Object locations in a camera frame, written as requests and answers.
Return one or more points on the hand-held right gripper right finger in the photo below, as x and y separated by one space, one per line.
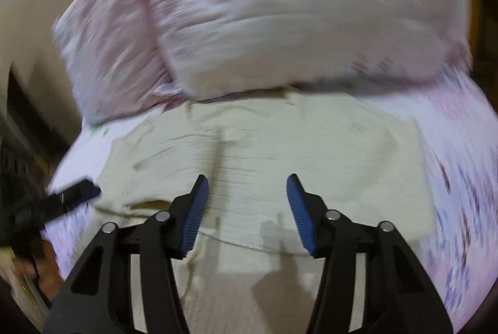
301 213

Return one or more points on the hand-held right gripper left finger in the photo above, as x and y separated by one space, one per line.
193 213

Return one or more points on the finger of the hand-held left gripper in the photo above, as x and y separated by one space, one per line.
79 192

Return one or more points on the cream small garment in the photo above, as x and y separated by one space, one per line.
295 151

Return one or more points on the person's left hand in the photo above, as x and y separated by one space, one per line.
44 270

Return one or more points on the white floral bed sheet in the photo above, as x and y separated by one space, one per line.
455 178

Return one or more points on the pink floral pillow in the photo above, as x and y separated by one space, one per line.
272 15

